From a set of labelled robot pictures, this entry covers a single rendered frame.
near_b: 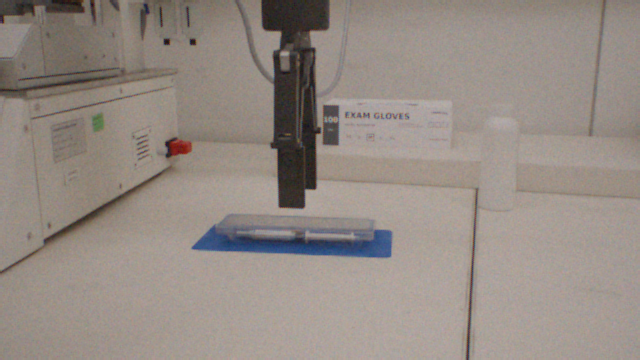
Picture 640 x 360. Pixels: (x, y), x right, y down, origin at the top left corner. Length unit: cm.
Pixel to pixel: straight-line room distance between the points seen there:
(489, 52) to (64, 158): 84
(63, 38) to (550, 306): 62
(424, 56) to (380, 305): 81
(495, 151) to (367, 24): 54
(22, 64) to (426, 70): 81
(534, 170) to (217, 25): 77
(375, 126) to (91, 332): 67
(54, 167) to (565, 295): 57
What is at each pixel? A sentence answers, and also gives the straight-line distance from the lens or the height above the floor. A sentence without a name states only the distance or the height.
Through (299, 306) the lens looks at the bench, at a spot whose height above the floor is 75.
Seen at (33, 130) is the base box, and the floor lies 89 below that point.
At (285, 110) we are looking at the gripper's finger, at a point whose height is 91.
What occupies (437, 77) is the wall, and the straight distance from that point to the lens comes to 130.
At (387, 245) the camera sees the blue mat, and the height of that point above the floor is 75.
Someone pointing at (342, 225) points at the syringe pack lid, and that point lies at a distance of 72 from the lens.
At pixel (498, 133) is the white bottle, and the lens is 86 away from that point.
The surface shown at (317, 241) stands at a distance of 71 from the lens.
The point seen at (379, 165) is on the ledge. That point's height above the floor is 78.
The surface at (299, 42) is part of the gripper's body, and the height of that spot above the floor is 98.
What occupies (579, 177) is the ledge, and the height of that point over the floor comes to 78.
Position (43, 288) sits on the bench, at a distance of 66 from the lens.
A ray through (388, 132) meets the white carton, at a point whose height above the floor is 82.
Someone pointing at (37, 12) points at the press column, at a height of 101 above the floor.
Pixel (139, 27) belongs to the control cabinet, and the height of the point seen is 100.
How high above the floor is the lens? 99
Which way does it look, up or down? 13 degrees down
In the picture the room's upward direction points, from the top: straight up
